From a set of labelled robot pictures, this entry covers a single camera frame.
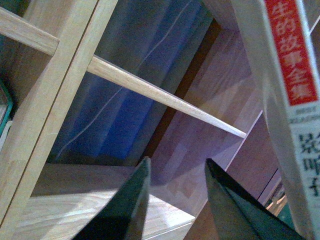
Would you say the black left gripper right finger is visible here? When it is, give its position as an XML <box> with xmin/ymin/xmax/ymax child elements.
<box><xmin>204</xmin><ymin>158</ymin><xmax>303</xmax><ymax>240</ymax></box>

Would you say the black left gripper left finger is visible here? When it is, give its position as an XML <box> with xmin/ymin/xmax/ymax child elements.
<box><xmin>73</xmin><ymin>157</ymin><xmax>151</xmax><ymax>240</ymax></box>

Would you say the white book red spine label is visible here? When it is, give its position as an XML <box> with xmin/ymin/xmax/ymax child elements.
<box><xmin>231</xmin><ymin>0</ymin><xmax>320</xmax><ymax>240</ymax></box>

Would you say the wooden bookshelf unit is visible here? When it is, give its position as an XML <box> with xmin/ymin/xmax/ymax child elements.
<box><xmin>0</xmin><ymin>0</ymin><xmax>281</xmax><ymax>240</ymax></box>

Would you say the teal cartoon cover book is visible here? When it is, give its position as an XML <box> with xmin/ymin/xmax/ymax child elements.
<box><xmin>0</xmin><ymin>79</ymin><xmax>13</xmax><ymax>150</ymax></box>

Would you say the dark pleated curtain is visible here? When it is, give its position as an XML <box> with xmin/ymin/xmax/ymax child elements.
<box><xmin>47</xmin><ymin>0</ymin><xmax>213</xmax><ymax>166</ymax></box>

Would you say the thin white cable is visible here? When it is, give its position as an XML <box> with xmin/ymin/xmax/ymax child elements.
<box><xmin>56</xmin><ymin>4</ymin><xmax>190</xmax><ymax>161</ymax></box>

